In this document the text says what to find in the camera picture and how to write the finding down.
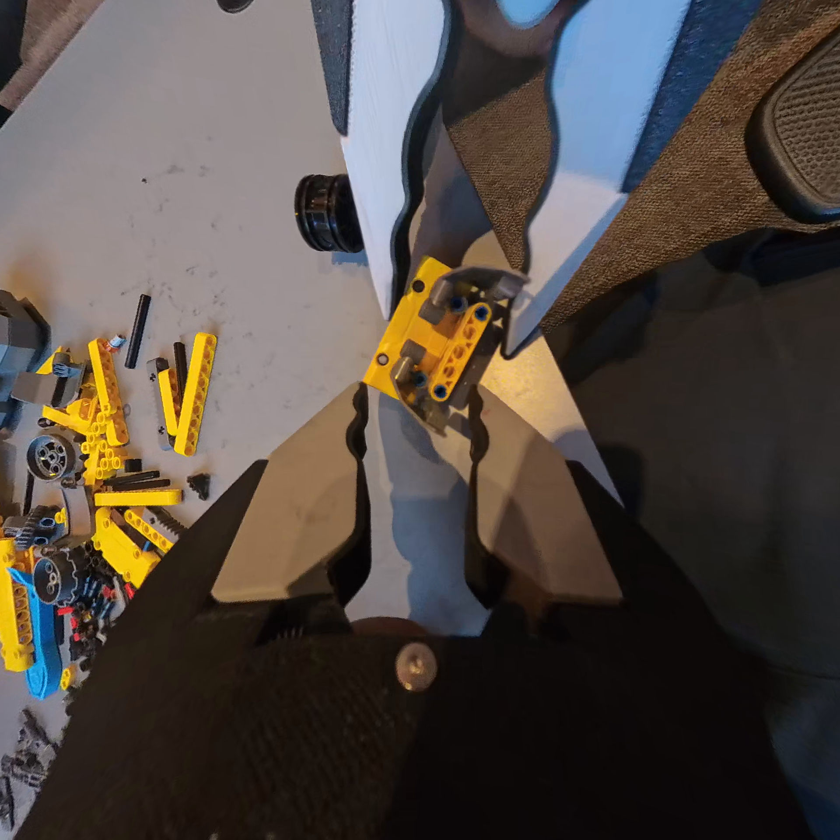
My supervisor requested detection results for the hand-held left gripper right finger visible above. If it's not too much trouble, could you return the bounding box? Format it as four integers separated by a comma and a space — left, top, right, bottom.
465, 385, 623, 606

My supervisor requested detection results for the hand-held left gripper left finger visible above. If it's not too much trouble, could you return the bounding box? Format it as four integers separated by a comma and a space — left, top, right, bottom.
210, 382, 372, 605

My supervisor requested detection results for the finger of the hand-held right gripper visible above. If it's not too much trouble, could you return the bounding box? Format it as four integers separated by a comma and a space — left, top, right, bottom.
504, 0, 694, 358
344, 0, 455, 322

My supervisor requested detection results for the black toy wheel rim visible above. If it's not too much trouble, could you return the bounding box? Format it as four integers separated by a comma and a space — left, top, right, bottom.
293, 172, 366, 254

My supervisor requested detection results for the yellow grey toy claw assembly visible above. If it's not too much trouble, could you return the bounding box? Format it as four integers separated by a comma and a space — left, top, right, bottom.
362, 255, 531, 435

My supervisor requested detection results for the black chair armrest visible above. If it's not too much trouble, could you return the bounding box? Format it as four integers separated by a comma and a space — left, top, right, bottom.
743, 61, 840, 225

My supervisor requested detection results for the long yellow toy beam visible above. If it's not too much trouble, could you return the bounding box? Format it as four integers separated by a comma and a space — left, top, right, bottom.
173, 332, 218, 456

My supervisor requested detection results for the yellow holed toy beam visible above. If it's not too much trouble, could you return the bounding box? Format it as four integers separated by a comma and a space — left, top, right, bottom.
87, 337, 131, 448

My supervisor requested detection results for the pile of small building pieces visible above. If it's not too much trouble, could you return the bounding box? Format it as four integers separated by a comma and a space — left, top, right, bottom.
0, 558, 140, 831

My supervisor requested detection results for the long black toy axle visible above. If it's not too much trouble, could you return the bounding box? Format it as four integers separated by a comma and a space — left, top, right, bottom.
124, 293, 152, 369

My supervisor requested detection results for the grey spoked toy wheel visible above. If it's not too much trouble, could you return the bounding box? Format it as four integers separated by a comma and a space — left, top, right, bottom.
26, 434, 79, 484
33, 550, 84, 605

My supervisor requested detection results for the blue curved toy panel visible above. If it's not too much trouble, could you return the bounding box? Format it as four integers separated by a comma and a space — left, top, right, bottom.
5, 564, 71, 701

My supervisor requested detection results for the yellow toy frame part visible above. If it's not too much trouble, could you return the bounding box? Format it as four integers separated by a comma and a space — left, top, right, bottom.
0, 538, 37, 673

